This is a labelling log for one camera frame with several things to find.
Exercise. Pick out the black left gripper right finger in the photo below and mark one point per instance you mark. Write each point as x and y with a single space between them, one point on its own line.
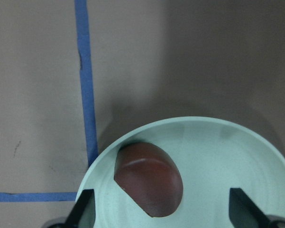
244 213

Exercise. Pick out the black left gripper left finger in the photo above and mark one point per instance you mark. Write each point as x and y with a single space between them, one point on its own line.
83 213

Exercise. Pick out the brown bun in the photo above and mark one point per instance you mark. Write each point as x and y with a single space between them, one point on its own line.
150 177

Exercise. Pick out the pale green plate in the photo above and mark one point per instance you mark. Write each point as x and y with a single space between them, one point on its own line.
212 156

